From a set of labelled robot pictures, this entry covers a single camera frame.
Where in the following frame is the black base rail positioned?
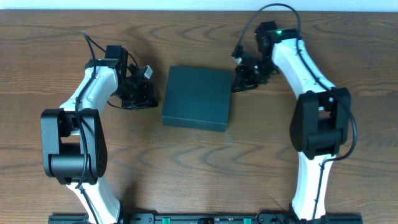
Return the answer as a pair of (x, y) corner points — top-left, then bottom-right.
(47, 212), (364, 224)

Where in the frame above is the right black cable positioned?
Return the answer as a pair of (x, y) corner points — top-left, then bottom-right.
(234, 2), (358, 224)

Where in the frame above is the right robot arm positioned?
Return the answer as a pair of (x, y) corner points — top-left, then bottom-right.
(231, 21), (351, 223)

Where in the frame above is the left black cable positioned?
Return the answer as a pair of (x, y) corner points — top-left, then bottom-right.
(73, 30), (141, 224)

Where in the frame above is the black cable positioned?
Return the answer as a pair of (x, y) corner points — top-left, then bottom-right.
(234, 2), (358, 224)
(73, 30), (141, 224)

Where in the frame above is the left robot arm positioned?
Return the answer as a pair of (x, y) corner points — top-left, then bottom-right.
(40, 45), (158, 223)

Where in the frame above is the black cardboard box with lid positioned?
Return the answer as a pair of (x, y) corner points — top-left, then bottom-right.
(162, 65), (233, 132)

